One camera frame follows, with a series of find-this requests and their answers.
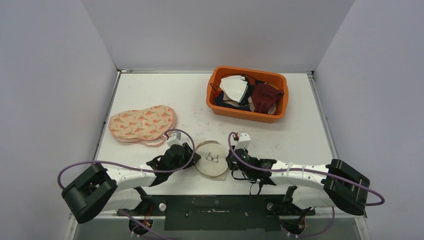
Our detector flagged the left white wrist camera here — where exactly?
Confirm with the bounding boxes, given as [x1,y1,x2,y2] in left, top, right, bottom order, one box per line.
[165,130,183,148]

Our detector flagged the white bra black straps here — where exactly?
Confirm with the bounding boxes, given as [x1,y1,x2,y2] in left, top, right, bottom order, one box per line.
[210,73,266,105]

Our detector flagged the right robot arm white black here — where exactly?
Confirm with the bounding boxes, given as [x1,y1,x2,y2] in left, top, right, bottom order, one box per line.
[225,148,370,216]

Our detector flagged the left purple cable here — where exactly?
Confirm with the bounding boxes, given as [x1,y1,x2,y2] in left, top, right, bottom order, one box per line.
[57,128,196,190]

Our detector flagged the floral mesh laundry bag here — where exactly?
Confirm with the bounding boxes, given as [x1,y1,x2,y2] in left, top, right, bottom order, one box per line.
[108,105,177,148]

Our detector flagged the maroon bra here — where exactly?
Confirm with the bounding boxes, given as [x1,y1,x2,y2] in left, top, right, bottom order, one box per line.
[250,83,284,115]

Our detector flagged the orange plastic bin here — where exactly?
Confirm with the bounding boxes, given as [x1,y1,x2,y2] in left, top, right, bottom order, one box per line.
[206,66,289,123]

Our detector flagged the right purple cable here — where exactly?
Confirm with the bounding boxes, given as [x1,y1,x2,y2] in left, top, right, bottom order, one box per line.
[227,131,386,207]

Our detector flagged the purple cable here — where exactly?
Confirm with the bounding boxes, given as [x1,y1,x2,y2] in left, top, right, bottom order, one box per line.
[227,131,386,207]
[57,128,196,190]

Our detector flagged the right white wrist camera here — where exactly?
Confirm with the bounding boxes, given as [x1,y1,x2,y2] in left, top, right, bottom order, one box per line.
[233,132,251,150]

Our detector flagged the beige pink bra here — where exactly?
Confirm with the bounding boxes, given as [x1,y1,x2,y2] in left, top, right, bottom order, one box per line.
[224,93,277,115]

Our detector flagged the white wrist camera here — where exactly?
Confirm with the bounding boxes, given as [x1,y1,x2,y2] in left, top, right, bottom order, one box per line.
[233,132,251,150]
[165,130,183,148]

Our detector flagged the navy blue garment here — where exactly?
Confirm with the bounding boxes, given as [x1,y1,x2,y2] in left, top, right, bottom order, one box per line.
[215,91,251,112]

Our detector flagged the round white mesh laundry bag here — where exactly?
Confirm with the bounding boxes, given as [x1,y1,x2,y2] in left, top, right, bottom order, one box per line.
[194,140,229,181]

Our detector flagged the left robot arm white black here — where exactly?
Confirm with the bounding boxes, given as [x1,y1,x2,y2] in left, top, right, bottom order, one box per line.
[61,143,201,224]

